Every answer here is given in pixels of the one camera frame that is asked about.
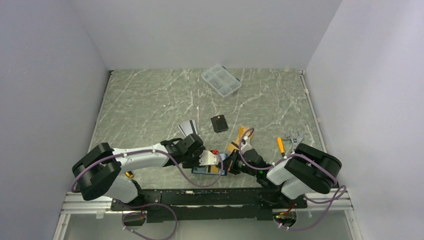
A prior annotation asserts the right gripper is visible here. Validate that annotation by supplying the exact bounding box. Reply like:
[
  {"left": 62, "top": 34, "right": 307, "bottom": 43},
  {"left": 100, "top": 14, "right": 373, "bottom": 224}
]
[{"left": 216, "top": 149, "right": 259, "bottom": 178}]

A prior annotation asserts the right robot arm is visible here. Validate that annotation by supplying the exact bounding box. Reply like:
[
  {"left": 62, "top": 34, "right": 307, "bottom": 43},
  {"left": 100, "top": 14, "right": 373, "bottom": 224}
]
[{"left": 223, "top": 143, "right": 342, "bottom": 208}]

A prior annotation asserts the clear plastic organizer box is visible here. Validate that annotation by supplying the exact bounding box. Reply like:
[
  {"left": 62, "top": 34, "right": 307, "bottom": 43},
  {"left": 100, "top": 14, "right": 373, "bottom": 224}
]
[{"left": 201, "top": 65, "right": 242, "bottom": 98}]

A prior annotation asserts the black card stack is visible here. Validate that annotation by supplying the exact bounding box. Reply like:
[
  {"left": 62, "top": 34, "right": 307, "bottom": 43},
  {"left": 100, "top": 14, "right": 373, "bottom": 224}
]
[{"left": 210, "top": 114, "right": 229, "bottom": 133}]

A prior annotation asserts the orange handled tool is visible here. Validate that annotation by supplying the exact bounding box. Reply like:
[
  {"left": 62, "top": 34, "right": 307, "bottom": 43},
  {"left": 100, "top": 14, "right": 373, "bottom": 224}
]
[{"left": 277, "top": 137, "right": 286, "bottom": 157}]

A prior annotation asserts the blue leather card holder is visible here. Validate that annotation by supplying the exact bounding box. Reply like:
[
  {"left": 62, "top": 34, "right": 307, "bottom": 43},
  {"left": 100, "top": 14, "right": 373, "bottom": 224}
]
[{"left": 191, "top": 153, "right": 228, "bottom": 176}]

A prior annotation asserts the yellow black screwdriver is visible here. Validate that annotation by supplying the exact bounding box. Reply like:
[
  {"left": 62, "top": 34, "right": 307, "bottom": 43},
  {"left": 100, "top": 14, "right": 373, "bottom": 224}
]
[{"left": 125, "top": 171, "right": 134, "bottom": 179}]

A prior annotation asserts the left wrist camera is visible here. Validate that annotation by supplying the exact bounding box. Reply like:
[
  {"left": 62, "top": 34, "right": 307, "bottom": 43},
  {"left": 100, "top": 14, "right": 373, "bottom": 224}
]
[{"left": 198, "top": 150, "right": 220, "bottom": 167}]

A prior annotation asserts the silver card stack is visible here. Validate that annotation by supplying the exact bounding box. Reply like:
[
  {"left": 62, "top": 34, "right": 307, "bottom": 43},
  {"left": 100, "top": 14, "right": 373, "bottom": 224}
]
[{"left": 178, "top": 119, "right": 199, "bottom": 137}]

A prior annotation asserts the black base frame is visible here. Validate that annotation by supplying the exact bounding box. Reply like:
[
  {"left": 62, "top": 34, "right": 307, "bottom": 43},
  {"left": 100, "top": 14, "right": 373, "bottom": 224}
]
[{"left": 110, "top": 187, "right": 308, "bottom": 223}]

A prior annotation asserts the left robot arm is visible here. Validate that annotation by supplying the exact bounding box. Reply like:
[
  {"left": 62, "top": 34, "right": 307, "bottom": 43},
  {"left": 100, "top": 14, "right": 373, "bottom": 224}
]
[{"left": 71, "top": 133, "right": 218, "bottom": 210}]

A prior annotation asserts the orange credit card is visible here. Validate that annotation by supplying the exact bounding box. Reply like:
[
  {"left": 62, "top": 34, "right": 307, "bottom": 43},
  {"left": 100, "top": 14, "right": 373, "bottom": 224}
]
[{"left": 205, "top": 165, "right": 226, "bottom": 175}]

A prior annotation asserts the aluminium rail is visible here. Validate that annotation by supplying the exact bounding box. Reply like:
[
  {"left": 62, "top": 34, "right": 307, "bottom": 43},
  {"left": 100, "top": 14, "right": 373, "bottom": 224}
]
[{"left": 60, "top": 192, "right": 354, "bottom": 216}]

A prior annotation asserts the adjustable wrench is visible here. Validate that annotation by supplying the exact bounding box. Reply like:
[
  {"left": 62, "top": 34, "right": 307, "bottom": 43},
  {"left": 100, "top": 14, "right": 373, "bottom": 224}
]
[{"left": 286, "top": 131, "right": 304, "bottom": 151}]

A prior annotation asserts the orange card stack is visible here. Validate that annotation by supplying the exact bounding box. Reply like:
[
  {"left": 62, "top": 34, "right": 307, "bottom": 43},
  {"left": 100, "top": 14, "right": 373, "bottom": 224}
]
[{"left": 235, "top": 126, "right": 254, "bottom": 146}]

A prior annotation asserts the loose orange card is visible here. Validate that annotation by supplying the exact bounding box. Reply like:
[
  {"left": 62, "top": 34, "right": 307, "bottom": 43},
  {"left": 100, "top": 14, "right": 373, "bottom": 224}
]
[{"left": 226, "top": 141, "right": 240, "bottom": 154}]

